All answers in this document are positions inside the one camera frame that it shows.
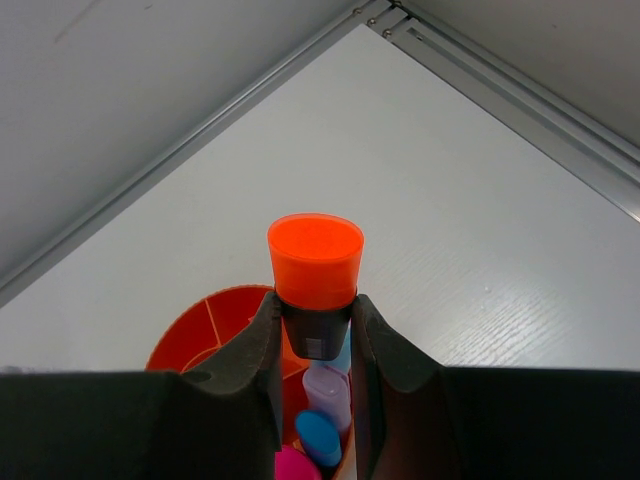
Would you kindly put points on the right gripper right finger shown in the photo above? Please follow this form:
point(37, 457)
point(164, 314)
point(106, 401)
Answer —
point(417, 419)

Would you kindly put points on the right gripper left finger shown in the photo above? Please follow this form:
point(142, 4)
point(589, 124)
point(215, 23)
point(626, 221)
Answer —
point(220, 420)

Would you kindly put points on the pastel blue highlighter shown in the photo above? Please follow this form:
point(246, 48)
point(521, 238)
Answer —
point(342, 362)

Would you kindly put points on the orange round organizer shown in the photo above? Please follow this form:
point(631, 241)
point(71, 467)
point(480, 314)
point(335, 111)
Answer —
point(214, 321)

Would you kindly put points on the pastel purple highlighter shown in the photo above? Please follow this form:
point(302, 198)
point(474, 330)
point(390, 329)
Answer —
point(328, 391)

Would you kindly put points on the aluminium frame rail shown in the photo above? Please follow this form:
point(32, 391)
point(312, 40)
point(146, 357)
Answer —
point(463, 174)

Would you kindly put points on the pink cap black highlighter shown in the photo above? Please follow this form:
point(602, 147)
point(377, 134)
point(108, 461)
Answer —
point(291, 464)

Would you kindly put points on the blue cap black highlighter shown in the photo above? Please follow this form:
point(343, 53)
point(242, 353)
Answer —
point(319, 438)

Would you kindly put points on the orange cap black highlighter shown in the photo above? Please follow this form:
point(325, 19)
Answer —
point(316, 260)

